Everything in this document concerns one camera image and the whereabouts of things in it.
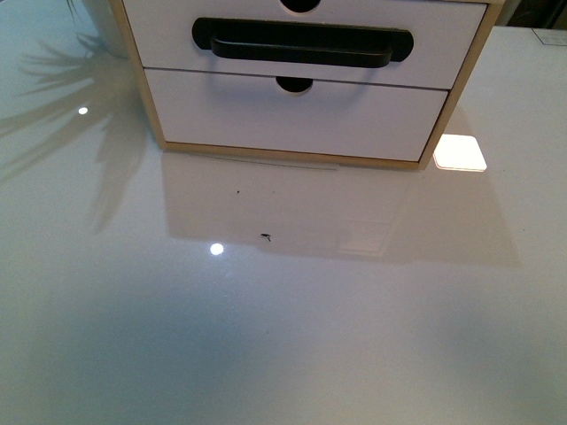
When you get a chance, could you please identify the black drawer handle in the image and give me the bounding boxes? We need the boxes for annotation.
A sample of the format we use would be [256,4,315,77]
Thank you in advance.
[191,17,414,69]

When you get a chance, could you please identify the white drawer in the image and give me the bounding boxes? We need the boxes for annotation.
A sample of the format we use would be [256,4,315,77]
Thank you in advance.
[145,70,447,161]
[124,1,492,89]

